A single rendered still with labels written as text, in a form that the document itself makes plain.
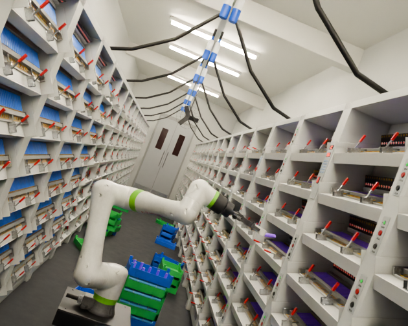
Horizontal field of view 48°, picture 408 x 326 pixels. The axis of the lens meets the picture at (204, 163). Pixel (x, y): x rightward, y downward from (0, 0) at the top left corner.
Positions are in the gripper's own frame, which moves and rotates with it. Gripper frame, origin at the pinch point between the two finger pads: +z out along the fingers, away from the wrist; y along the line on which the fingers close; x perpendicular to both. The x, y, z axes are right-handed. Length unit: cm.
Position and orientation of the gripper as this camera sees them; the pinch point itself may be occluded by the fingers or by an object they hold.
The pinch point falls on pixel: (258, 229)
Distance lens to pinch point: 228.3
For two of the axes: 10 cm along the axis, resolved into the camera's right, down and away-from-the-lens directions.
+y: -0.9, -0.2, 10.0
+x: -5.5, 8.3, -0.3
